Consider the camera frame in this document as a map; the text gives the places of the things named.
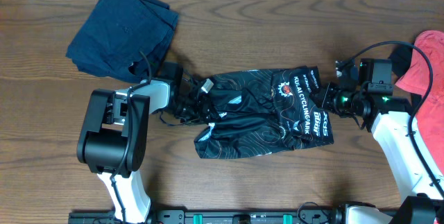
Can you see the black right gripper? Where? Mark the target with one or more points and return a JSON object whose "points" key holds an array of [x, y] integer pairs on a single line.
{"points": [[325, 102]]}

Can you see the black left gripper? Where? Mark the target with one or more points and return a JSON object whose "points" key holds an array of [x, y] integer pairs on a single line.
{"points": [[202, 107]]}

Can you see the black orange patterned jersey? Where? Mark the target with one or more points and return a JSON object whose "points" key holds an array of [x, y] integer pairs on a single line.
{"points": [[260, 112]]}

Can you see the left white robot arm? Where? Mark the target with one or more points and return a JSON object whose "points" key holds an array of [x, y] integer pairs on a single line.
{"points": [[113, 140]]}

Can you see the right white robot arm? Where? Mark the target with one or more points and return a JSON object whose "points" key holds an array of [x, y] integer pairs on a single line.
{"points": [[392, 124]]}

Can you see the black garment under red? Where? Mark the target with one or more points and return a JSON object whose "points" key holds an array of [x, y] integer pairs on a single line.
{"points": [[401, 61]]}

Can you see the red mesh garment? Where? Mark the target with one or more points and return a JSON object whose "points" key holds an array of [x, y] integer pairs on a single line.
{"points": [[416, 80]]}

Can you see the folded navy blue garment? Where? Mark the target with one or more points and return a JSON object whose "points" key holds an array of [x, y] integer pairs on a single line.
{"points": [[124, 39]]}

